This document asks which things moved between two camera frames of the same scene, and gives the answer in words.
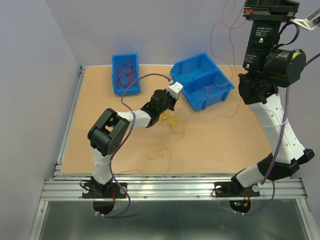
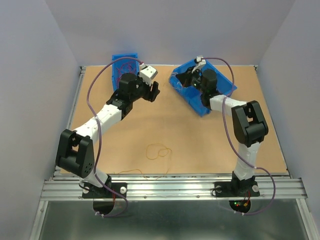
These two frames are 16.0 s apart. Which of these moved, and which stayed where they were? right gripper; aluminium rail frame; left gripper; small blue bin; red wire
Moved: right gripper; left gripper
Stayed: aluminium rail frame; red wire; small blue bin
